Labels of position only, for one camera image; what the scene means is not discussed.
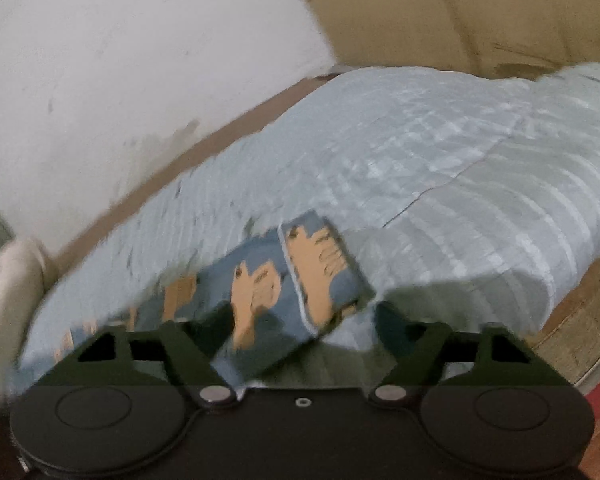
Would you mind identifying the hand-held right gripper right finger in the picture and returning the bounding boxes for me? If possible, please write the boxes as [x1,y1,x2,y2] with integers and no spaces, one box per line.
[369,304,574,407]

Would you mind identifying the blue pants with orange print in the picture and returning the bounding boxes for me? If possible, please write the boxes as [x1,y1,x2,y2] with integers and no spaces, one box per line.
[55,209,377,382]

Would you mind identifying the light blue quilted blanket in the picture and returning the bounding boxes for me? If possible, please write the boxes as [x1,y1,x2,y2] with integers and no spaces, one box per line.
[15,62,600,396]

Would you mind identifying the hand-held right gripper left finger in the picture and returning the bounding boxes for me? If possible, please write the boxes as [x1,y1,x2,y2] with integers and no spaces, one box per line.
[55,302,240,408]

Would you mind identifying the white pillow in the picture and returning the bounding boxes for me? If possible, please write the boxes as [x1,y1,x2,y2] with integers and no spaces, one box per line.
[0,237,56,413]

